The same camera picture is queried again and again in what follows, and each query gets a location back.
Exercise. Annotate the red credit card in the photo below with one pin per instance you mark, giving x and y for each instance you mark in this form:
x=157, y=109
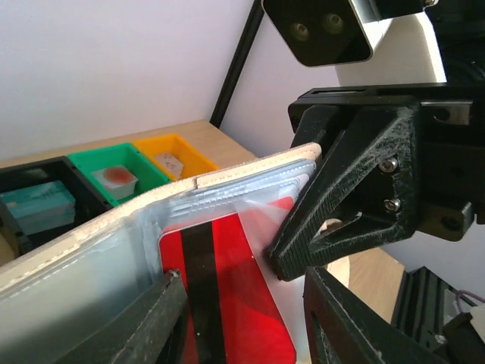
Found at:
x=233, y=317

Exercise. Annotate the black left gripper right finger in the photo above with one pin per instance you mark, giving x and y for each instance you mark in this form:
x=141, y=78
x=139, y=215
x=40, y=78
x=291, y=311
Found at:
x=343, y=329

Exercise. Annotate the black bin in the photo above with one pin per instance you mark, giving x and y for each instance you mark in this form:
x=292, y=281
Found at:
x=90, y=203

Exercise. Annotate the green bin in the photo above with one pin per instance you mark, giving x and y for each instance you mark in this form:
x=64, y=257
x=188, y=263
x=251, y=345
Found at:
x=124, y=154

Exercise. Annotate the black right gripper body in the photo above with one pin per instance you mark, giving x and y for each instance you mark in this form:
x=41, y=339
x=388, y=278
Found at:
x=450, y=159

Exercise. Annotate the yellow bin at back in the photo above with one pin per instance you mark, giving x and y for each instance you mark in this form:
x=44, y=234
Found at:
x=194, y=162

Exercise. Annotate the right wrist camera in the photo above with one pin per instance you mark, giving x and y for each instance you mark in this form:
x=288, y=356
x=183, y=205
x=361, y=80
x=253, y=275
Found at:
x=329, y=32

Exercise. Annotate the grey card in yellow bin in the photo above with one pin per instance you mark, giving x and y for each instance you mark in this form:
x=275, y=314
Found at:
x=170, y=163

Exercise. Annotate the black frame post right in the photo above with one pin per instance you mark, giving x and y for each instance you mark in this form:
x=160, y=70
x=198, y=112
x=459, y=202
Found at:
x=237, y=64

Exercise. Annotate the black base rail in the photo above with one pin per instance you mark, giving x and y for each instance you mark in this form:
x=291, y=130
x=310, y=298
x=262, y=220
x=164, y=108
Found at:
x=438, y=317

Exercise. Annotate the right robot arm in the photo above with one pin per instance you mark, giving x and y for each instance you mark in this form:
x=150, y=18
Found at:
x=435, y=41

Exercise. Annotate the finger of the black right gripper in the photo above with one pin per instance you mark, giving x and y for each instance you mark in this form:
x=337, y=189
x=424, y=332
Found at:
x=326, y=125
x=356, y=200

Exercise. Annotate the cream leather card holder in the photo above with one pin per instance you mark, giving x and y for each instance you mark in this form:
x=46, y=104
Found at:
x=55, y=297

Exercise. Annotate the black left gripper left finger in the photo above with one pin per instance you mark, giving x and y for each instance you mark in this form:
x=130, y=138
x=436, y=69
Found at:
x=151, y=330

